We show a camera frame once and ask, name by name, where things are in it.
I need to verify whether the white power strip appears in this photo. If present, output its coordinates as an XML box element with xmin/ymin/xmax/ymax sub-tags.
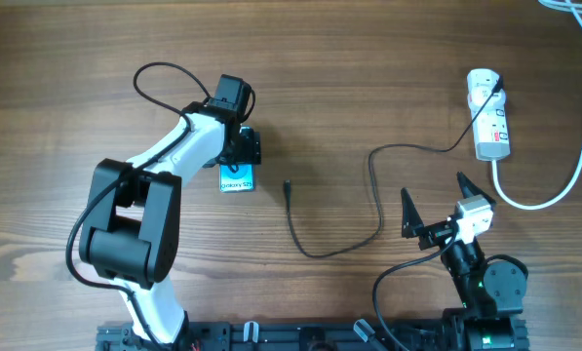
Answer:
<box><xmin>467</xmin><ymin>68</ymin><xmax>511</xmax><ymax>162</ymax></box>

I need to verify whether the camera black cable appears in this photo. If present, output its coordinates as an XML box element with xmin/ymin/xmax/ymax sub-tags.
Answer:
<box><xmin>64</xmin><ymin>61</ymin><xmax>257</xmax><ymax>351</ymax></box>
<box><xmin>370</xmin><ymin>233</ymin><xmax>460</xmax><ymax>351</ymax></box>

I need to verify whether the white cable top corner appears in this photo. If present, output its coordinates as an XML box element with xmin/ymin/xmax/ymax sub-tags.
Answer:
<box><xmin>537</xmin><ymin>0</ymin><xmax>582</xmax><ymax>18</ymax></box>

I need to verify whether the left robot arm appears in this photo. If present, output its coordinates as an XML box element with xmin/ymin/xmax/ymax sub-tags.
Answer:
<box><xmin>67</xmin><ymin>75</ymin><xmax>261</xmax><ymax>350</ymax></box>

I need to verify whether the black USB charging cable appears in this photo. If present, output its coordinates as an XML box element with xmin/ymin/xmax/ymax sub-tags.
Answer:
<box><xmin>283</xmin><ymin>74</ymin><xmax>506</xmax><ymax>260</ymax></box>

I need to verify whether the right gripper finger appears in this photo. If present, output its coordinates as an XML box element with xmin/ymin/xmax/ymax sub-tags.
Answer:
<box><xmin>401</xmin><ymin>188</ymin><xmax>424</xmax><ymax>239</ymax></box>
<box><xmin>456</xmin><ymin>172</ymin><xmax>496</xmax><ymax>205</ymax></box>

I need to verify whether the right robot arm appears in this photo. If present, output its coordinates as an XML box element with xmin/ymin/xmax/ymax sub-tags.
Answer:
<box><xmin>401</xmin><ymin>172</ymin><xmax>528</xmax><ymax>350</ymax></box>

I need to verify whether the turquoise screen smartphone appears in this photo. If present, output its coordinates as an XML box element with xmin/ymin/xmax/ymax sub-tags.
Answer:
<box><xmin>219</xmin><ymin>165</ymin><xmax>254</xmax><ymax>193</ymax></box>

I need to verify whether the right camera black cable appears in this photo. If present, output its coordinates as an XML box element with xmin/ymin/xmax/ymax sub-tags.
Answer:
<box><xmin>370</xmin><ymin>233</ymin><xmax>460</xmax><ymax>351</ymax></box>

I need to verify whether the white power strip cord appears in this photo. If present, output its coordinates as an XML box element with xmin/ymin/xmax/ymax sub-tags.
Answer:
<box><xmin>490</xmin><ymin>0</ymin><xmax>582</xmax><ymax>212</ymax></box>

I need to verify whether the left camera black cable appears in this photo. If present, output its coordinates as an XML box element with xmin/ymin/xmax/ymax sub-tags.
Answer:
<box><xmin>64</xmin><ymin>61</ymin><xmax>257</xmax><ymax>351</ymax></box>

